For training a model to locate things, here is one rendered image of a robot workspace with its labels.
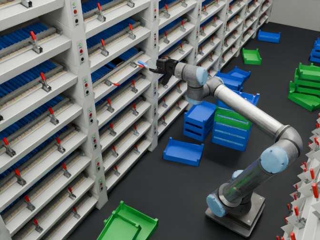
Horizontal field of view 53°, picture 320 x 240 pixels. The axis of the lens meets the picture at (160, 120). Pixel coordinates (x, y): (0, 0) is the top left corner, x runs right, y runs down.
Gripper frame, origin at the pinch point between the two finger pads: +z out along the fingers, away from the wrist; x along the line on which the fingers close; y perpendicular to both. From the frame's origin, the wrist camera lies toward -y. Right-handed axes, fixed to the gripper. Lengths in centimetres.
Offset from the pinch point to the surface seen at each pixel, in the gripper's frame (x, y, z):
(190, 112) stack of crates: -79, -82, 6
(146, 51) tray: -29.8, -6.4, 19.5
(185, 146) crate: -51, -98, -3
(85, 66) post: 33.8, 10.7, 15.6
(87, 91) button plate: 35.4, -3.2, 15.6
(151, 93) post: -31, -40, 17
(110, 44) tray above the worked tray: 4.4, 10.9, 21.8
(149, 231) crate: 36, -101, -20
